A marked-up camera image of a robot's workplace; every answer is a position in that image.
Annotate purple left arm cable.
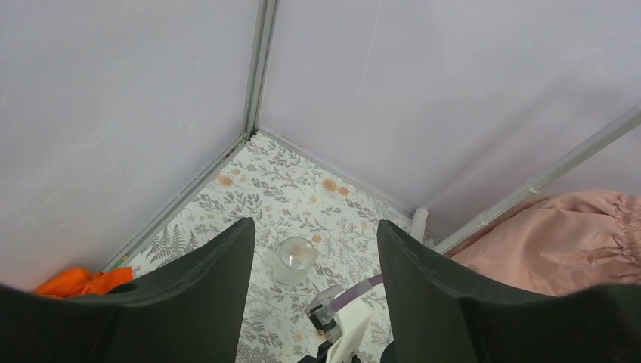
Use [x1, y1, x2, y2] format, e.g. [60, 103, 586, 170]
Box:
[327, 274, 384, 312]

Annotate white clothes rack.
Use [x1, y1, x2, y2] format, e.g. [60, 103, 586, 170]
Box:
[410, 104, 640, 254]

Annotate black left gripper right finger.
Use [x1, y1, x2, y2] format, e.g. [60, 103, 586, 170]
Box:
[377, 220, 640, 362]

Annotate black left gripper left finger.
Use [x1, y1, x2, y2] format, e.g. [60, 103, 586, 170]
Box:
[1, 218, 255, 362]

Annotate orange cloth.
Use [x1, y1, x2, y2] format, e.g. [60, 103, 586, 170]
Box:
[34, 267, 133, 299]

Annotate pink drawstring shorts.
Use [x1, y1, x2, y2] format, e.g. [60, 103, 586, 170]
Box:
[447, 190, 640, 296]

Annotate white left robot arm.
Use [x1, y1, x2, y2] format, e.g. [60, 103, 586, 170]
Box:
[1, 218, 640, 362]

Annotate clear wine glass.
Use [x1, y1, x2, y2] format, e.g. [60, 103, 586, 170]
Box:
[272, 237, 319, 286]

